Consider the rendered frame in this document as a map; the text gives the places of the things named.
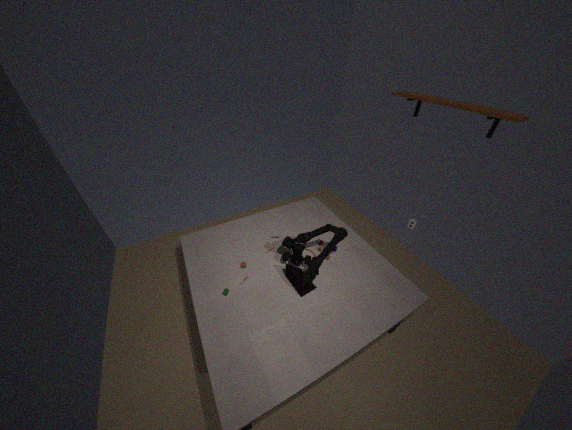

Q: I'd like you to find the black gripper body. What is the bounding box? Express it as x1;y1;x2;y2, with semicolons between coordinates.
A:
282;252;311;265

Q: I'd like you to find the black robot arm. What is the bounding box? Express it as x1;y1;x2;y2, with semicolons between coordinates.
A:
282;224;348;284

